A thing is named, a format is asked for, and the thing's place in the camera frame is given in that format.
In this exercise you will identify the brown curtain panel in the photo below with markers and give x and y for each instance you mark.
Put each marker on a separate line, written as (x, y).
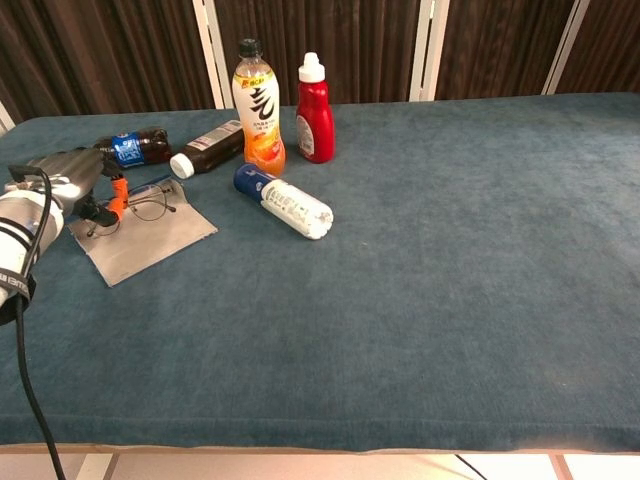
(500, 45)
(350, 45)
(100, 55)
(610, 45)

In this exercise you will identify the red ketchup bottle white cap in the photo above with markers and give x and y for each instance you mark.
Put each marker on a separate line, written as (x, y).
(317, 125)

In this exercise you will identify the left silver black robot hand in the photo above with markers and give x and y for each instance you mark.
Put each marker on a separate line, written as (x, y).
(75, 170)

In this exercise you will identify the brown bottle white cap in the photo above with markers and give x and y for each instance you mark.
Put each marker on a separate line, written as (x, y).
(212, 147)

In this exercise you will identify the orange drink bottle black cap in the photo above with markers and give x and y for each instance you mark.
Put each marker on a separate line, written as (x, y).
(259, 115)

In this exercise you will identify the grey box blue edge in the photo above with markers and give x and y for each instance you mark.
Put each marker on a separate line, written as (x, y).
(145, 245)

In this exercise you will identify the blue and white bottle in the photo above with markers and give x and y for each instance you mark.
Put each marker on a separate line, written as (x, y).
(290, 205)

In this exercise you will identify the eyeglasses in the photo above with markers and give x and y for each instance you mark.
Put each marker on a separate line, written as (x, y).
(150, 212)

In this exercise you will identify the blue tablecloth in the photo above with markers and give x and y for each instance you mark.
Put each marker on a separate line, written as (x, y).
(400, 300)

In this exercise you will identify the white partition post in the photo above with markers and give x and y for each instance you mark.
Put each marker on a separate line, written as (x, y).
(212, 50)
(427, 50)
(565, 50)
(5, 117)

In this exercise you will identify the cola bottle blue label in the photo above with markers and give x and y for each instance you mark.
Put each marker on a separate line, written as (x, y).
(140, 147)

